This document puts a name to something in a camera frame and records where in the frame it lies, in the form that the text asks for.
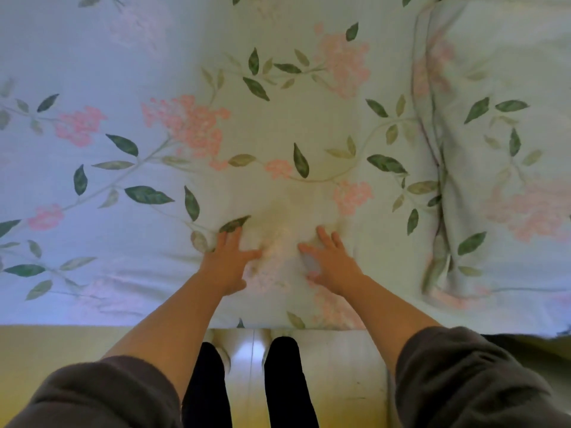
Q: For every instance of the person's right hand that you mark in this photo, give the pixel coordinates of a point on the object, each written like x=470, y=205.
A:
x=334, y=267

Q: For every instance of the person's white left shoe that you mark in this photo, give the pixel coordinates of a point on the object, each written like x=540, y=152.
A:
x=224, y=358

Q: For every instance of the dark grey sleeve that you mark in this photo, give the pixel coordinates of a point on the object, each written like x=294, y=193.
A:
x=473, y=383
x=102, y=392

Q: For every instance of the person's black trousers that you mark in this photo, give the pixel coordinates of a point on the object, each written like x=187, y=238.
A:
x=285, y=387

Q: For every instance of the person's left forearm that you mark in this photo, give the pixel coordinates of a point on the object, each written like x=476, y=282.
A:
x=169, y=329

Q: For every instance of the floral leaf print bed sheet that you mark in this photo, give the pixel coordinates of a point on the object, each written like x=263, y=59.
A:
x=178, y=196

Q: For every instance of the person's right forearm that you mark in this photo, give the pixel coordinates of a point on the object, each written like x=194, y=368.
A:
x=392, y=320

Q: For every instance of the dark grey right sleeve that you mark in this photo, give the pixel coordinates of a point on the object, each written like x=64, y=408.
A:
x=473, y=383

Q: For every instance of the person's left hand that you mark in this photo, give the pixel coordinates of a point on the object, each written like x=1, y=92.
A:
x=227, y=267

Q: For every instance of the dark grey left sleeve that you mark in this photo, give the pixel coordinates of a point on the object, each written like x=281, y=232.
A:
x=102, y=392

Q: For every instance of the floral leaf print pillow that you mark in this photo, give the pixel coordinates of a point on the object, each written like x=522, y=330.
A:
x=499, y=151

